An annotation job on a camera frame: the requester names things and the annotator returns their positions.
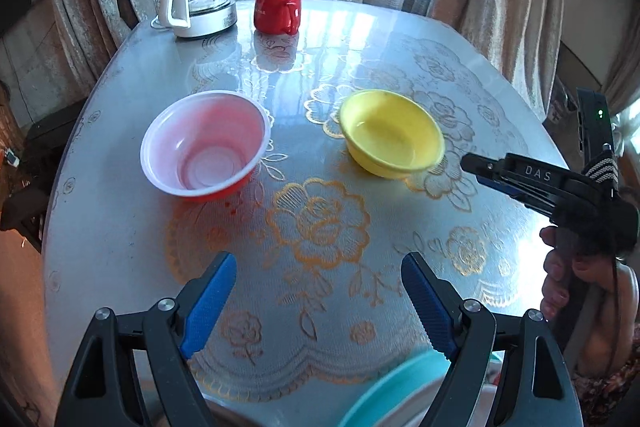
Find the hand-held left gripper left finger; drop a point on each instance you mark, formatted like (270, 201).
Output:
(210, 302)

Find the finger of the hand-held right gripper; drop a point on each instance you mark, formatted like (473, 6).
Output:
(530, 174)
(545, 204)

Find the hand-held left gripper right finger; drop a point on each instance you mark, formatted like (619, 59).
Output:
(430, 307)

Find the turquoise plastic plate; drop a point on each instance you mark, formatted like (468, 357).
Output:
(380, 397)

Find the yellow plastic bowl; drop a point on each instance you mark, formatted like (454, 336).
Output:
(390, 137)

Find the person's right forearm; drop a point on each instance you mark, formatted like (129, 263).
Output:
(625, 322)

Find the person's right hand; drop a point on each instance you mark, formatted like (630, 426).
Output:
(552, 277)

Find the red plastic bowl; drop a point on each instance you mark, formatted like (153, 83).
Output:
(200, 147)

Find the floral patterned garment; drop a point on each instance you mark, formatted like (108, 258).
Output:
(610, 397)

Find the dark furniture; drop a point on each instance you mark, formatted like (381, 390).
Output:
(45, 167)

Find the white kettle heating base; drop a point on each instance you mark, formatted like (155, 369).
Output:
(210, 24)

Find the red ceramic mug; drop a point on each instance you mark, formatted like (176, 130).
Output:
(275, 12)

